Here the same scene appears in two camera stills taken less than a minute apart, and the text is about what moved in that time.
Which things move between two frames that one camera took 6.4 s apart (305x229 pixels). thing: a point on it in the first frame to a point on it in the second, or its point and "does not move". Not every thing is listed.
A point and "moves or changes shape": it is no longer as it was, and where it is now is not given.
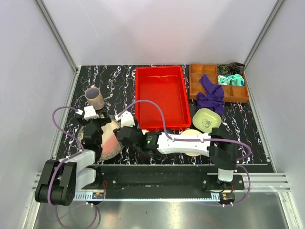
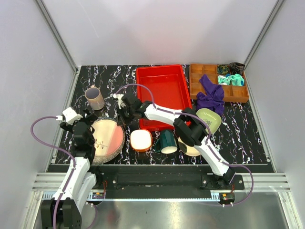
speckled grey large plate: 114,124 moves or changes shape
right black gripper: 136,128 to 122,120
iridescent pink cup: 95,98 does not move
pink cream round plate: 109,139 does not move
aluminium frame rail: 56,35 does not move
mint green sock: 237,79 does not move
